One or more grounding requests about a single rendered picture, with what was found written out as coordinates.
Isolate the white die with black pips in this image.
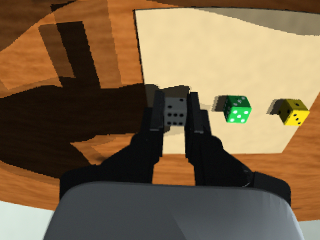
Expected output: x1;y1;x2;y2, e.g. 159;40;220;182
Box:
164;97;187;126

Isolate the yellow die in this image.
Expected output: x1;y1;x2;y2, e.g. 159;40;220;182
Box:
277;99;310;126

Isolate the beige mat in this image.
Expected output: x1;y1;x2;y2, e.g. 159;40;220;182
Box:
135;7;320;154

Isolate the green die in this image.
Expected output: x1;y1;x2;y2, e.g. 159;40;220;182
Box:
223;95;252;123

